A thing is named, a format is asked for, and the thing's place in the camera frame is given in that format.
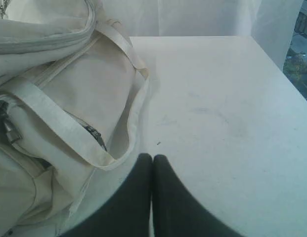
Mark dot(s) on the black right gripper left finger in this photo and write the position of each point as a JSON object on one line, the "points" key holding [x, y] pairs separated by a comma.
{"points": [[127, 212]]}

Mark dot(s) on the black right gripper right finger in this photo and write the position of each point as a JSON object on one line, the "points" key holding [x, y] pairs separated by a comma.
{"points": [[176, 212]]}

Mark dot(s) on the cream fabric duffel bag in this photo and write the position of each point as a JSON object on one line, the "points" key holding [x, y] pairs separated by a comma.
{"points": [[71, 91]]}

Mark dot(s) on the white backdrop curtain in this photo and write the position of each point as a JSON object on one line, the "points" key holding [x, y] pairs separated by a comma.
{"points": [[269, 22]]}

